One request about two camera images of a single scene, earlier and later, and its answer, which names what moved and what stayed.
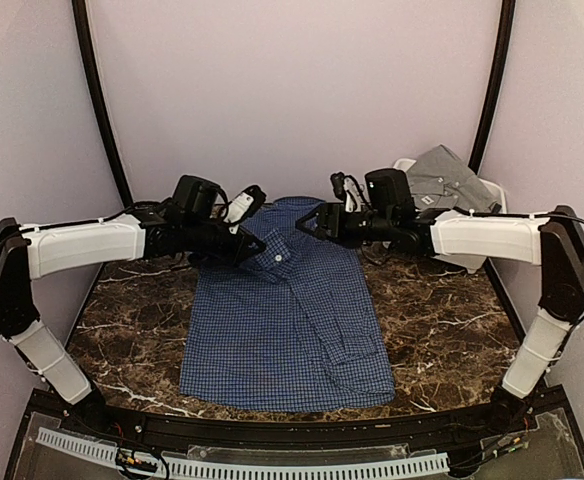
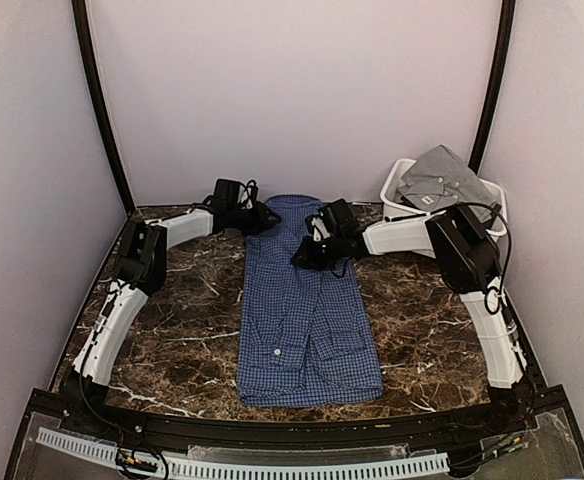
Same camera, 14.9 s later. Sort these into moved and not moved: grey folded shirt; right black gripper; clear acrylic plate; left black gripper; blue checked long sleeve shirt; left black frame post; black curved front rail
Moved: right black gripper; left black gripper; blue checked long sleeve shirt
Not moved: clear acrylic plate; black curved front rail; left black frame post; grey folded shirt
